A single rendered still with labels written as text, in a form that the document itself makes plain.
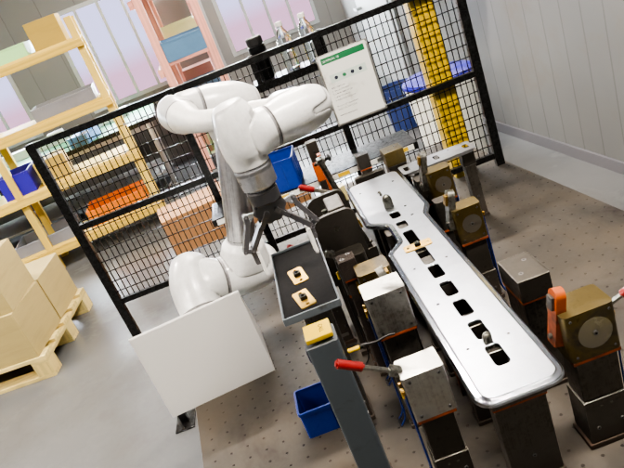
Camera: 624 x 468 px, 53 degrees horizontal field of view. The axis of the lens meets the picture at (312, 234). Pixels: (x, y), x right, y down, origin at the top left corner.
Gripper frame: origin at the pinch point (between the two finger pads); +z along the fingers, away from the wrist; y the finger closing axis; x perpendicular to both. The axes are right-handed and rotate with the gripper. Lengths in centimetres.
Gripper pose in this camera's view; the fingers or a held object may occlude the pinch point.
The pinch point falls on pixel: (291, 258)
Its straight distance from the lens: 157.1
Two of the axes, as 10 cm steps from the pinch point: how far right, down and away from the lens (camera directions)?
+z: 3.4, 8.5, 4.0
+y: -9.0, 4.2, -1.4
